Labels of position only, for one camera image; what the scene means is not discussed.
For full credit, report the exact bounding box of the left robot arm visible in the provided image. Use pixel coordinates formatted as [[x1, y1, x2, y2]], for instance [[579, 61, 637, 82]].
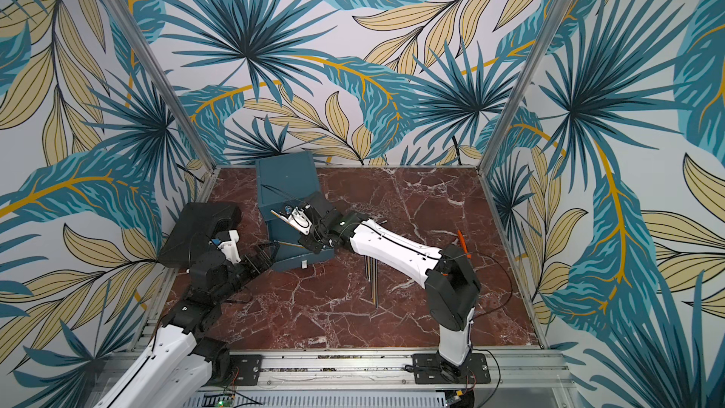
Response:
[[96, 230, 279, 407]]

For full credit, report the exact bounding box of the small circuit board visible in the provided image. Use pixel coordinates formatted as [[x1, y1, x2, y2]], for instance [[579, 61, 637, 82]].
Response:
[[201, 393, 235, 408]]

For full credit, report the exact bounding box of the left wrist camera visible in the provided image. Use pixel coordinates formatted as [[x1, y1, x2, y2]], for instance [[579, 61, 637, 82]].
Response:
[[211, 230, 241, 264]]

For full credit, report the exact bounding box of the black plastic case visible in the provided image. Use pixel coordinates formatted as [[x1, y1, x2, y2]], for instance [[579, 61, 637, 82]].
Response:
[[158, 202, 242, 269]]

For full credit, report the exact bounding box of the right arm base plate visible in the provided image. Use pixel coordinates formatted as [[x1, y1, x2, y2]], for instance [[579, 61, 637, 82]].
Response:
[[404, 353, 491, 385]]

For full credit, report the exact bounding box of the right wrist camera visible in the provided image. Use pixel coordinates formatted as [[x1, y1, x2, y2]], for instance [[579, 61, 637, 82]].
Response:
[[271, 204, 313, 235]]

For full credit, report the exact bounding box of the teal drawer cabinet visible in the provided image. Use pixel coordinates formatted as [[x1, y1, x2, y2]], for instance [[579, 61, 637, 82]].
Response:
[[255, 151, 320, 222]]

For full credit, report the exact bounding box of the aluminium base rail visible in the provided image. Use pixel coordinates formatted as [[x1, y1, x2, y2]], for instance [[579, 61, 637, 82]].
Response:
[[92, 347, 583, 407]]

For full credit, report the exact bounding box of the orange handled tool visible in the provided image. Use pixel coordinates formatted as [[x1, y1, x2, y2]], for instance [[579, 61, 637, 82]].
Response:
[[457, 230, 470, 258]]

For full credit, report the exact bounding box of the teal drawer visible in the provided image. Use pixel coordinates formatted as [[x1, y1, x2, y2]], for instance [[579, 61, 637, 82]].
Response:
[[266, 219, 334, 272]]

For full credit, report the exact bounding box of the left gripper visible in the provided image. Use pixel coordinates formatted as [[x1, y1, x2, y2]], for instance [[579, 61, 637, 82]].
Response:
[[213, 241, 279, 304]]

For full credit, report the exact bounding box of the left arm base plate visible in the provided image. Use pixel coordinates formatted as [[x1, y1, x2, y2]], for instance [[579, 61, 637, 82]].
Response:
[[211, 354, 262, 386]]

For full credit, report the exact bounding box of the brown pencil right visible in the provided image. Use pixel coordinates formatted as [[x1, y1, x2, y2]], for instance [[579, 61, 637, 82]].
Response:
[[369, 259, 379, 308]]

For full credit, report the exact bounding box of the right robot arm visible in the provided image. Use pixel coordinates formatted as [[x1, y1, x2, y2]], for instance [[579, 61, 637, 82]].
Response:
[[285, 192, 481, 366]]

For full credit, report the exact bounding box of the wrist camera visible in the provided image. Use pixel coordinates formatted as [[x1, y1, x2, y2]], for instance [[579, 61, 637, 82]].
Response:
[[271, 204, 313, 235], [211, 230, 241, 264]]

